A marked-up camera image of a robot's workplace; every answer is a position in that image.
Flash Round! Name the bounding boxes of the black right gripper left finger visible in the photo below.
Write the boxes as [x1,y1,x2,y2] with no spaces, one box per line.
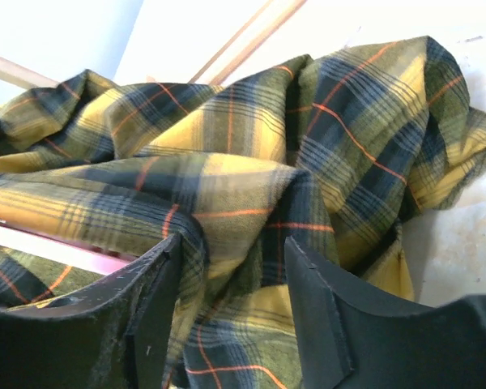
[0,235,182,389]

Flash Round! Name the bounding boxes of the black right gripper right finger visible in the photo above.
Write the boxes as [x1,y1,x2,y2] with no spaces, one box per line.
[284,238,486,388]

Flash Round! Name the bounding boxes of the pink plastic hanger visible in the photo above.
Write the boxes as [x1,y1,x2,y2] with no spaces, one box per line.
[0,225,134,276]

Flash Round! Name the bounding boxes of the yellow black plaid shirt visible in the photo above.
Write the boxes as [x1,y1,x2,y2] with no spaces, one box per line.
[0,36,486,388]

